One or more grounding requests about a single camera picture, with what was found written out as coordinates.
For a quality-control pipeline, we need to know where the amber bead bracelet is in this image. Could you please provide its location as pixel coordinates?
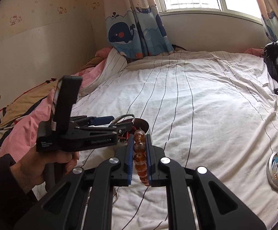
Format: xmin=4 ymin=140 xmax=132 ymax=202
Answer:
xmin=132 ymin=129 xmax=151 ymax=187

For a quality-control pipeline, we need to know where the silver metal bangle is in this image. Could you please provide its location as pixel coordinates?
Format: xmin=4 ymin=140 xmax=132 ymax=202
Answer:
xmin=109 ymin=114 xmax=135 ymax=126

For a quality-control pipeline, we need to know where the round silver metal tin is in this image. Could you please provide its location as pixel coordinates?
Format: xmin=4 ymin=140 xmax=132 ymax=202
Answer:
xmin=115 ymin=117 xmax=150 ymax=149

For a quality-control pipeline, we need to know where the left forearm black sleeve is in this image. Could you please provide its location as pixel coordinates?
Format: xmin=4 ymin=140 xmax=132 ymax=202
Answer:
xmin=0 ymin=154 xmax=37 ymax=229

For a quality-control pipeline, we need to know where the person's left hand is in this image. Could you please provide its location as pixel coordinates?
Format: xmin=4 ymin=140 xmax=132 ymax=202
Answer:
xmin=10 ymin=146 xmax=79 ymax=194

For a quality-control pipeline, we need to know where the pink blanket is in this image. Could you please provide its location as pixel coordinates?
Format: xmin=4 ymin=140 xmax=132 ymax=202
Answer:
xmin=0 ymin=47 xmax=111 ymax=161

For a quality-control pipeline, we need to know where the white striped duvet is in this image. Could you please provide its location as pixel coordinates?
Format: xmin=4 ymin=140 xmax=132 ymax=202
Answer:
xmin=71 ymin=50 xmax=278 ymax=229

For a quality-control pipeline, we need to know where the whale print curtain left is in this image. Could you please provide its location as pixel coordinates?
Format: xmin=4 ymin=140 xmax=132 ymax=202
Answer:
xmin=104 ymin=0 xmax=174 ymax=59

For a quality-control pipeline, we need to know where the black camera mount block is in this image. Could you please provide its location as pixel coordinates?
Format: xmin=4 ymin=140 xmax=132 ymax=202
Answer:
xmin=50 ymin=75 xmax=83 ymax=135

